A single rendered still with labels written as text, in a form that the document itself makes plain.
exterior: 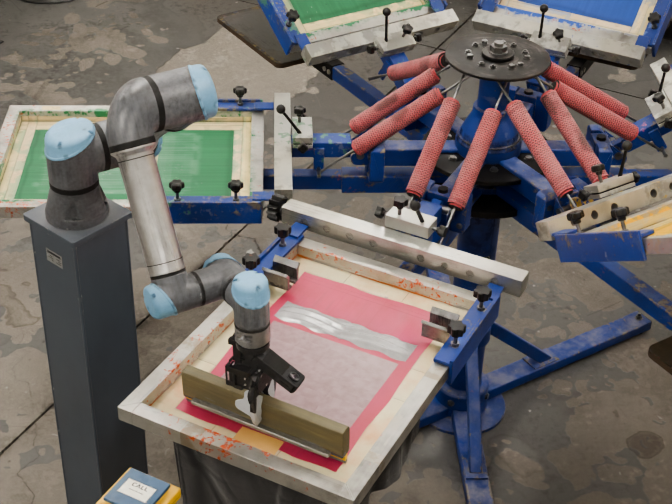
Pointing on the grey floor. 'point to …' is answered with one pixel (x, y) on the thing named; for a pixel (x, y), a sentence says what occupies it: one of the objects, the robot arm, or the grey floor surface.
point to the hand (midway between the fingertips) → (264, 415)
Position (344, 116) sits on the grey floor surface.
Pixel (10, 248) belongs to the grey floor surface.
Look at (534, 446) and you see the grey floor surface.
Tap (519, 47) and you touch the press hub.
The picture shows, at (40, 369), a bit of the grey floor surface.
